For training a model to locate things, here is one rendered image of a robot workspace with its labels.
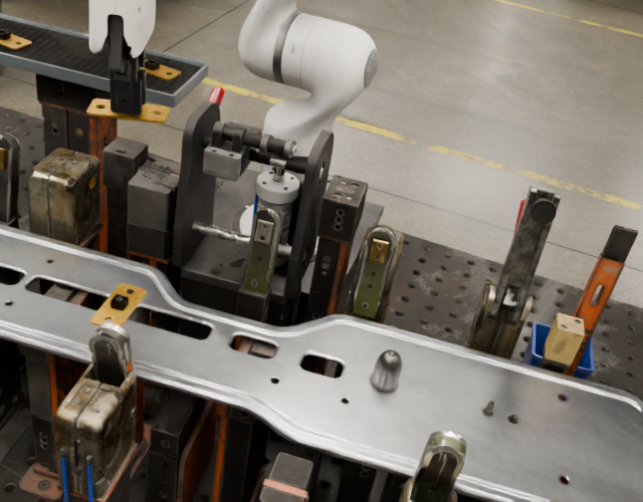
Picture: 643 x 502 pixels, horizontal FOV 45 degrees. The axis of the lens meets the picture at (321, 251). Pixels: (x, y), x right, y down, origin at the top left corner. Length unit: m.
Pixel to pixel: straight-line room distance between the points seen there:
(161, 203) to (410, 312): 0.64
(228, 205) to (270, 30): 0.42
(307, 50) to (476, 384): 0.59
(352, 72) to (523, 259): 0.44
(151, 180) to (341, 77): 0.35
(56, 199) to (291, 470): 0.50
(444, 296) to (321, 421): 0.77
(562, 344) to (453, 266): 0.72
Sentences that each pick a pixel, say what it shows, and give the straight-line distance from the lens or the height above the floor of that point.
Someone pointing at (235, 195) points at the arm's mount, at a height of 0.81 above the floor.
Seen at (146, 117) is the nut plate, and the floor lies 1.26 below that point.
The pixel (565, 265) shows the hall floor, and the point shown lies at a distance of 3.19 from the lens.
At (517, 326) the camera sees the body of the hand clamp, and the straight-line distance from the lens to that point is 1.02.
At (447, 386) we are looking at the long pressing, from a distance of 0.95.
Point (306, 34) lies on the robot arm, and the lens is 1.26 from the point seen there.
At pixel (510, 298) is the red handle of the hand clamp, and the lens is 1.01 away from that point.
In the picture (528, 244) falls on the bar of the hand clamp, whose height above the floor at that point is 1.14.
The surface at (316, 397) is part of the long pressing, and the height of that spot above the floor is 1.00.
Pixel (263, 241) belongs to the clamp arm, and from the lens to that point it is 1.01.
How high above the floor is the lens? 1.64
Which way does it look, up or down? 35 degrees down
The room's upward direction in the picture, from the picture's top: 10 degrees clockwise
